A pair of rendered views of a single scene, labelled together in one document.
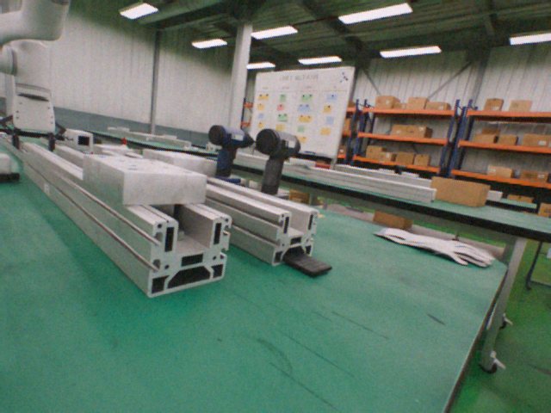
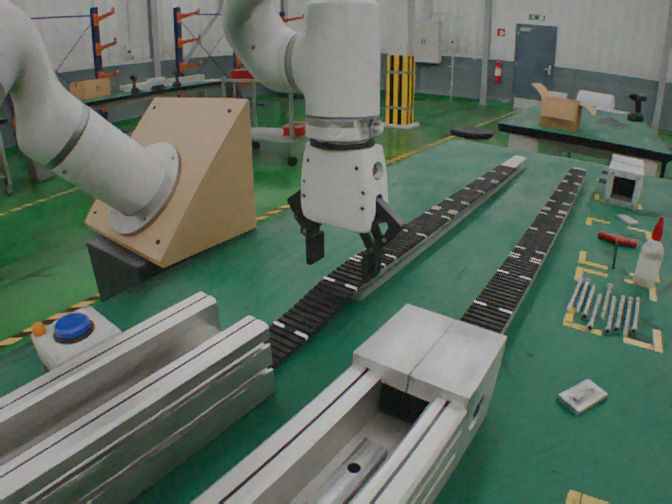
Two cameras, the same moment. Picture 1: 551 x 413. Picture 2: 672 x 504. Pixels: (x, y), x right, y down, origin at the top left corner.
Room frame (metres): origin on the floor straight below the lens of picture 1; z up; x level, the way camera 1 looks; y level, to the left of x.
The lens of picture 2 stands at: (0.93, 0.30, 1.09)
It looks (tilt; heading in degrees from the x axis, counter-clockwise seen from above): 25 degrees down; 83
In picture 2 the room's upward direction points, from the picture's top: straight up
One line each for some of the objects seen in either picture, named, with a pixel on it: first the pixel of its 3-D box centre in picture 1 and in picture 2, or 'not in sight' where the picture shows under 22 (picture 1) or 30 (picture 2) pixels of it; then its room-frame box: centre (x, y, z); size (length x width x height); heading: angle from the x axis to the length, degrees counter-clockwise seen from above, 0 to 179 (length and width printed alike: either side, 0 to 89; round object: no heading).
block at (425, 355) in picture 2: (109, 161); (415, 382); (1.03, 0.59, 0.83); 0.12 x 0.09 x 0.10; 137
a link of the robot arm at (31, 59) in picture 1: (31, 64); (339, 56); (0.99, 0.81, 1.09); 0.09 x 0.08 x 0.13; 141
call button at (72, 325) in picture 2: not in sight; (73, 328); (0.70, 0.67, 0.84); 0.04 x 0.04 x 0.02
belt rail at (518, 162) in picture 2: (12, 144); (471, 197); (1.33, 1.18, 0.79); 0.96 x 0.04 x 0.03; 47
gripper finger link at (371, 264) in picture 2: (55, 142); (380, 256); (1.04, 0.77, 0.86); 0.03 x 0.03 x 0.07; 48
